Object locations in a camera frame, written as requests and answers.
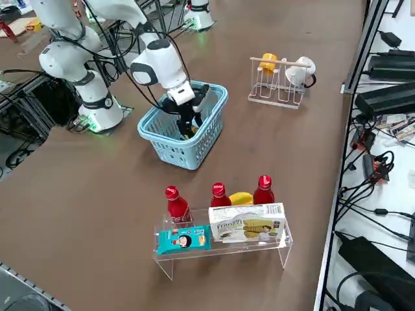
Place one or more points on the white cracker box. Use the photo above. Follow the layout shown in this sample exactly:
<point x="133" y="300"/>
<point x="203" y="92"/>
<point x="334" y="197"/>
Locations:
<point x="246" y="223"/>

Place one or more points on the small black power adapter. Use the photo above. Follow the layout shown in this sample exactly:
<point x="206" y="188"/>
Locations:
<point x="390" y="39"/>

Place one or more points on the grey aluminium rail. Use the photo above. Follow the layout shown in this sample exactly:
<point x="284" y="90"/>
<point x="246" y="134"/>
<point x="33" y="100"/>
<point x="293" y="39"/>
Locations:
<point x="32" y="284"/>

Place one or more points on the aluminium profile rail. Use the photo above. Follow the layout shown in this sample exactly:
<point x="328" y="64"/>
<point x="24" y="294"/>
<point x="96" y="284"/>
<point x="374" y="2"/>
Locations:
<point x="366" y="48"/>

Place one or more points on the yellow cup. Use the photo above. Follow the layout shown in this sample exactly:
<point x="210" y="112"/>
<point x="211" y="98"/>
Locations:
<point x="267" y="68"/>

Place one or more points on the teal snack packet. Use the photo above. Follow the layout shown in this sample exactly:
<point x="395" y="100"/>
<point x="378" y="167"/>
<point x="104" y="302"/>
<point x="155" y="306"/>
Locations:
<point x="181" y="241"/>

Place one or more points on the black power supply brick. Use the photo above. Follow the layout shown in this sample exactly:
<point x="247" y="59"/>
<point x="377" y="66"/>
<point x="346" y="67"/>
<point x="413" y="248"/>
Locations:
<point x="392" y="68"/>
<point x="386" y="98"/>

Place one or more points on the large black power supply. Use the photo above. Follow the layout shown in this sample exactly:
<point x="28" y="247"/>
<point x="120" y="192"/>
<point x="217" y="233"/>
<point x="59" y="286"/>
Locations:
<point x="373" y="262"/>

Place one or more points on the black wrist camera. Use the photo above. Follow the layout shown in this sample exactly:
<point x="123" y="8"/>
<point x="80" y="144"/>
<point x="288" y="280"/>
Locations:
<point x="202" y="90"/>

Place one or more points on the blue plastic basket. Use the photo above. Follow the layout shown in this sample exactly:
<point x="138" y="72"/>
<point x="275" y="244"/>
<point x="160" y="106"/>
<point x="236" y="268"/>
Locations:
<point x="181" y="152"/>

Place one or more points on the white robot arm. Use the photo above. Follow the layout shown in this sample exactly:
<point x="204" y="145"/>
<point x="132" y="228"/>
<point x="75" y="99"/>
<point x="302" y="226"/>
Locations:
<point x="162" y="61"/>
<point x="204" y="17"/>

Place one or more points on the red drink bottle white script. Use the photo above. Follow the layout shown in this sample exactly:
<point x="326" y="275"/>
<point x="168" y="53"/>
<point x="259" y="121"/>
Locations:
<point x="176" y="207"/>

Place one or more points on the yellow plastic fruit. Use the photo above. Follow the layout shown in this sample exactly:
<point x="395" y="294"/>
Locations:
<point x="240" y="198"/>

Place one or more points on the clear acrylic rack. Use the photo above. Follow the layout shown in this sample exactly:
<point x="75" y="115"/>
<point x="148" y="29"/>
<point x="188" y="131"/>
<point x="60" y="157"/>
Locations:
<point x="246" y="247"/>

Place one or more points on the red metal stand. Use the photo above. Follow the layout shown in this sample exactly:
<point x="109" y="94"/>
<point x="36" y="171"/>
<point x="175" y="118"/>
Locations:
<point x="13" y="35"/>

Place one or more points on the grey black electronic module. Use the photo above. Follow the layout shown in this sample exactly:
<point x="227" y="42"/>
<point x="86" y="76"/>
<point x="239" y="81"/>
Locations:
<point x="369" y="165"/>

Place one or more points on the yellow box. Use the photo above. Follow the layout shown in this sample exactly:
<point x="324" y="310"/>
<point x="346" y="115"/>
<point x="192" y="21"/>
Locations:
<point x="34" y="25"/>

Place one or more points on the orange black electronic module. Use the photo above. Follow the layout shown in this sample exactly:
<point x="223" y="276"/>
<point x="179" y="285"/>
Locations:
<point x="364" y="139"/>

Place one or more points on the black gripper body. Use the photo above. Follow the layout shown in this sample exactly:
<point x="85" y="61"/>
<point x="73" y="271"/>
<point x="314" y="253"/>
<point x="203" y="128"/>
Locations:
<point x="181" y="108"/>

